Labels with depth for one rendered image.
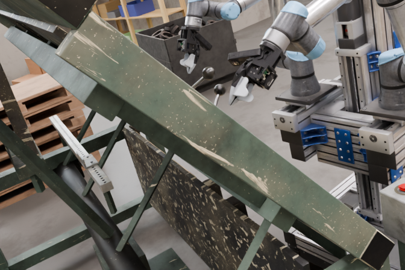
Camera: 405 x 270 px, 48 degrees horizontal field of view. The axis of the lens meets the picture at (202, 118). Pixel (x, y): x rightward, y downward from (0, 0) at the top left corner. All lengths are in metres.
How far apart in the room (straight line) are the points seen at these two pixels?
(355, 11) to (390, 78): 0.35
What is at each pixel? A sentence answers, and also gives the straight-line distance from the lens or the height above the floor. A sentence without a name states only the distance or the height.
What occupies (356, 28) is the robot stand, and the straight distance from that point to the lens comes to 2.17.
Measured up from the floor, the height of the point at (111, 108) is 1.58.
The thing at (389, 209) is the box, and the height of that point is 0.87.
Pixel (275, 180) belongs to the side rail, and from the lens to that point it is 1.23.
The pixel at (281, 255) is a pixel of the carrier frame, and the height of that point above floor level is 0.80.
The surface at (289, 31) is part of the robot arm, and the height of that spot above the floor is 1.56.
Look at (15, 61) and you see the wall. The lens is 9.30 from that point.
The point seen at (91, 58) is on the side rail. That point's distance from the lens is 0.95.
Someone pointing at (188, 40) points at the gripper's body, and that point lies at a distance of 2.10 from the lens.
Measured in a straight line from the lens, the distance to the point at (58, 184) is 2.06.
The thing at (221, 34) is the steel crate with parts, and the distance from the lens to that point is 5.92.
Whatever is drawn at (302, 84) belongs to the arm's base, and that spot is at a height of 1.10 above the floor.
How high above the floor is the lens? 1.88
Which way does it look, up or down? 21 degrees down
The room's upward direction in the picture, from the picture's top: 15 degrees counter-clockwise
